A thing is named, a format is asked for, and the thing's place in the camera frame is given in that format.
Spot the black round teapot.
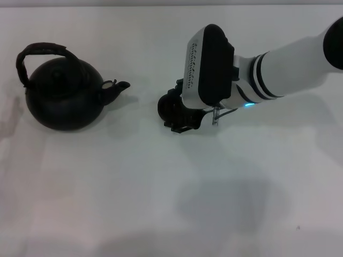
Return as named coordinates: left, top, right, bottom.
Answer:
left=16, top=42, right=131, bottom=132

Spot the silver black wrist camera box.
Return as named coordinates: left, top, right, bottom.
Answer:
left=181, top=24, right=236, bottom=109

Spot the thin grey wrist cable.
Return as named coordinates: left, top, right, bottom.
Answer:
left=212, top=105, right=240, bottom=126

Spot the small black teacup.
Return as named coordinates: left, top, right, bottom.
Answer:
left=156, top=93, right=184, bottom=123

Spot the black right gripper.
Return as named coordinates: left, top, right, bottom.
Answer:
left=163, top=78, right=210, bottom=134

